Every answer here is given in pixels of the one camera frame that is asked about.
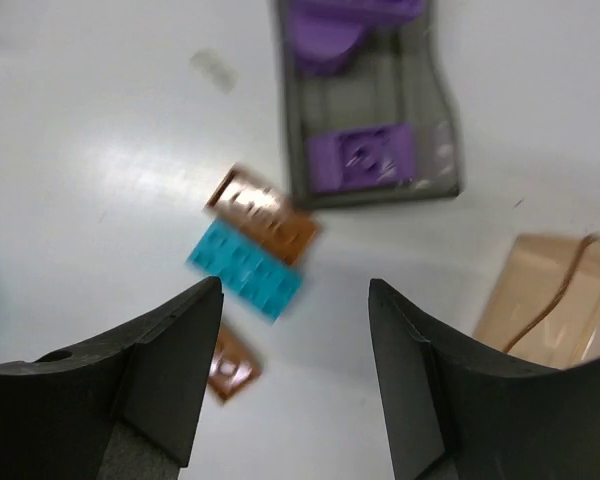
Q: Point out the orange lego brick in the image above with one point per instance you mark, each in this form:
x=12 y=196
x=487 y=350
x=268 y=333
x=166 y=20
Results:
x=264 y=214

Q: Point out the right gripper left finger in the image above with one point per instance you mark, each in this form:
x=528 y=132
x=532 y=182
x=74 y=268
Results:
x=124 y=404

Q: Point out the orange lego plate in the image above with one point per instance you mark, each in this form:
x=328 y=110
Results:
x=234 y=365

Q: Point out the purple oval lego piece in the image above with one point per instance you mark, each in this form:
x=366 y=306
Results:
x=325 y=34

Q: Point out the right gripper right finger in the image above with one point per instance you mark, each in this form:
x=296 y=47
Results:
x=456 y=408

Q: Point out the dark smoky plastic container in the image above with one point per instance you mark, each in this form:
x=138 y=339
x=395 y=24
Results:
x=392 y=78

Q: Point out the teal long lego brick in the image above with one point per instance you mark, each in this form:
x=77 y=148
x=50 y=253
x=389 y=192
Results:
x=245 y=269

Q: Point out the orange translucent plastic container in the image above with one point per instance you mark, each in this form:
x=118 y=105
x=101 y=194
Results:
x=545 y=306

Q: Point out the purple tall lego brick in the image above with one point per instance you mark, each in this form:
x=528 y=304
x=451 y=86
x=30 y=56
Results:
x=361 y=159

